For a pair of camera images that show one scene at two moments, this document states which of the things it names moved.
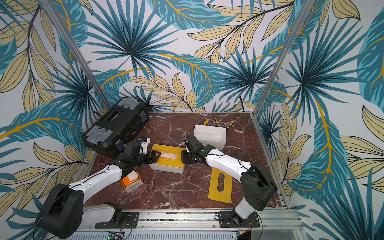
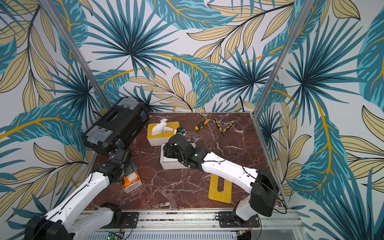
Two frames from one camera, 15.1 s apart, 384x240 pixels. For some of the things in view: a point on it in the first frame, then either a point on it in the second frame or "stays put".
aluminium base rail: x=280 y=221 stays put
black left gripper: x=154 y=159 → x=131 y=167
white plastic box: x=214 y=135 → x=168 y=163
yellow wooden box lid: x=177 y=162 → x=173 y=125
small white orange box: x=132 y=181 stays put
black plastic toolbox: x=117 y=123 stays put
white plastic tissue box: x=166 y=168 → x=159 y=134
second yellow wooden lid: x=226 y=195 stays put
